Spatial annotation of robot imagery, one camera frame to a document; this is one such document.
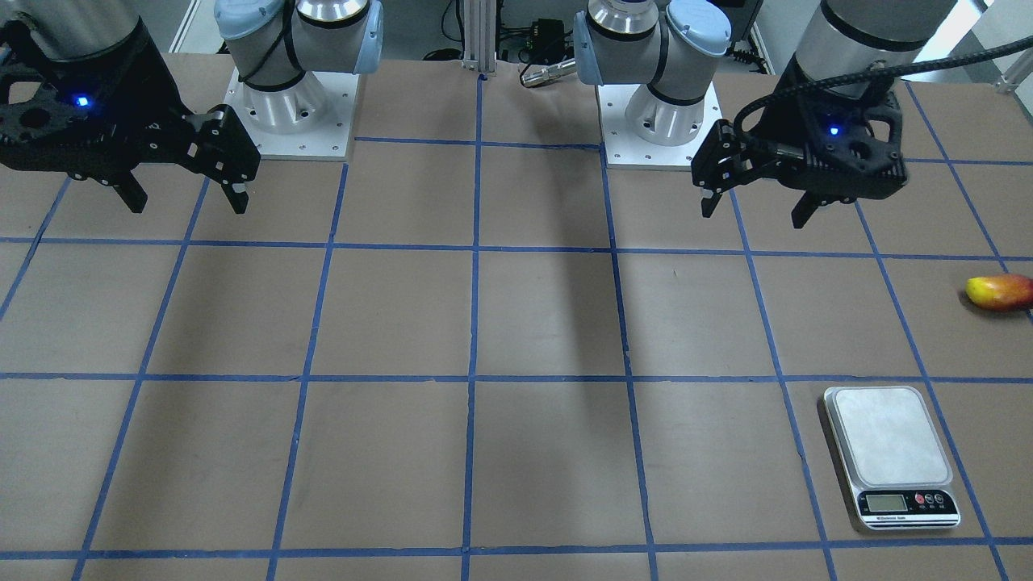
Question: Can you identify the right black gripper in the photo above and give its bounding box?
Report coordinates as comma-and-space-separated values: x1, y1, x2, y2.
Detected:
1, 19, 261, 215

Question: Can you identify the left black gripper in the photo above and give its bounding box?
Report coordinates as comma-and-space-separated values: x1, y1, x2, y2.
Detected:
692, 64, 909, 230

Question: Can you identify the red yellow mango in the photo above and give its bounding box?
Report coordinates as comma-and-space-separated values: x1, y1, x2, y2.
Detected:
965, 273, 1032, 312

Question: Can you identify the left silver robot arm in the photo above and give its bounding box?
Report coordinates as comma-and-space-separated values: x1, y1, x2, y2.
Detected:
572, 1, 951, 228

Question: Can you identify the silver metal cylinder connector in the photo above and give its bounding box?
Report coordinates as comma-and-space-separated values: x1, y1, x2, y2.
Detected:
520, 58, 578, 89

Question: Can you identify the black power adapter box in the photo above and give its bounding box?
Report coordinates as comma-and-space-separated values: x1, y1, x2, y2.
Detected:
527, 19, 564, 56

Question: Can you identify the silver digital kitchen scale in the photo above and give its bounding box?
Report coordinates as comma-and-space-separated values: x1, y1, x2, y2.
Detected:
822, 385, 962, 532

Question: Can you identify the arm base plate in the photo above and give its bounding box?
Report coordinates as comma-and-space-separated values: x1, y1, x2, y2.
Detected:
224, 69, 364, 162
597, 84, 721, 172

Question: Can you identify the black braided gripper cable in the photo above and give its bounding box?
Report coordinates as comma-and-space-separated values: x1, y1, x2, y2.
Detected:
733, 32, 1033, 162

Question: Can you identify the aluminium frame post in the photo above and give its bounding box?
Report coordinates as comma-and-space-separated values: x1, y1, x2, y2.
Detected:
460, 0, 498, 78

